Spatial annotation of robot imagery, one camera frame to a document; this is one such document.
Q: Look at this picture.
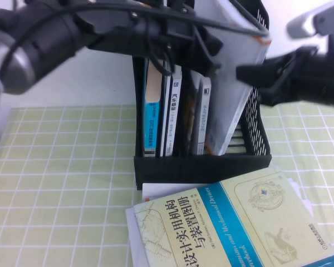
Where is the black cable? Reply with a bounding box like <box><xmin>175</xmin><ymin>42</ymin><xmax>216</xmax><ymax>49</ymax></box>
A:
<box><xmin>5</xmin><ymin>0</ymin><xmax>269</xmax><ymax>73</ymax></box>

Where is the white book with orange mark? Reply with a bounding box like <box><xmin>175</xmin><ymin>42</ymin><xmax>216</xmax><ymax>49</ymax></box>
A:
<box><xmin>141</xmin><ymin>182</ymin><xmax>220</xmax><ymax>202</ymax></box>

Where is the blue spine book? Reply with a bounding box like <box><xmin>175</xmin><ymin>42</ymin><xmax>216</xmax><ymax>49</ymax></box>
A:
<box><xmin>143</xmin><ymin>57</ymin><xmax>164</xmax><ymax>158</ymax></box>

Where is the pale yellow mechanical devices book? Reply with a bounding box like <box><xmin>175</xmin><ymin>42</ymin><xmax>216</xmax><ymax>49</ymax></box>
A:
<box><xmin>133</xmin><ymin>166</ymin><xmax>334</xmax><ymax>267</ymax></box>

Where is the green checked tablecloth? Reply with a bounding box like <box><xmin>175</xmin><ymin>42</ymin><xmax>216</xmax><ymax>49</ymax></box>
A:
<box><xmin>0</xmin><ymin>100</ymin><xmax>334</xmax><ymax>267</ymax></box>

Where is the book with dark colourful cover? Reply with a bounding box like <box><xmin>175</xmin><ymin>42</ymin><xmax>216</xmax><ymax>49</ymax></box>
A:
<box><xmin>183</xmin><ymin>69</ymin><xmax>213</xmax><ymax>156</ymax></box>

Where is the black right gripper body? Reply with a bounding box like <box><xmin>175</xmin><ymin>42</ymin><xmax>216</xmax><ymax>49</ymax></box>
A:
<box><xmin>294</xmin><ymin>32</ymin><xmax>334</xmax><ymax>110</ymax></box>

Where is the white book with orange trim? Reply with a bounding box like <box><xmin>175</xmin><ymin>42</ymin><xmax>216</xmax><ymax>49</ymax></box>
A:
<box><xmin>204</xmin><ymin>0</ymin><xmax>273</xmax><ymax>156</ymax></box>

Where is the black plastic book holder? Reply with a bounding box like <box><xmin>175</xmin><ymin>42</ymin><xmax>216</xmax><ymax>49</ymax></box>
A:
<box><xmin>132</xmin><ymin>0</ymin><xmax>272</xmax><ymax>191</ymax></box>

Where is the white book with black lettering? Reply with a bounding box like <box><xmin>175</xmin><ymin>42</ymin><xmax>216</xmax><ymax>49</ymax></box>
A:
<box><xmin>159</xmin><ymin>60</ymin><xmax>183</xmax><ymax>157</ymax></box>

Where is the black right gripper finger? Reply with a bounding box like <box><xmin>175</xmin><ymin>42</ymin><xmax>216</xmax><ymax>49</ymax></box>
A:
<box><xmin>257</xmin><ymin>80</ymin><xmax>296</xmax><ymax>108</ymax></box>
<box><xmin>235</xmin><ymin>46</ymin><xmax>318</xmax><ymax>86</ymax></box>

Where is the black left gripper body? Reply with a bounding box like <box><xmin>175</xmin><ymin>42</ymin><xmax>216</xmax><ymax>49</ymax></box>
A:
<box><xmin>133</xmin><ymin>5</ymin><xmax>204</xmax><ymax>67</ymax></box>

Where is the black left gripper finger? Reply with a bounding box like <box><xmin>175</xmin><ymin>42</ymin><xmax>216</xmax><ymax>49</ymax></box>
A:
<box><xmin>199</xmin><ymin>27</ymin><xmax>224</xmax><ymax>57</ymax></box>
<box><xmin>194</xmin><ymin>55</ymin><xmax>221</xmax><ymax>76</ymax></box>

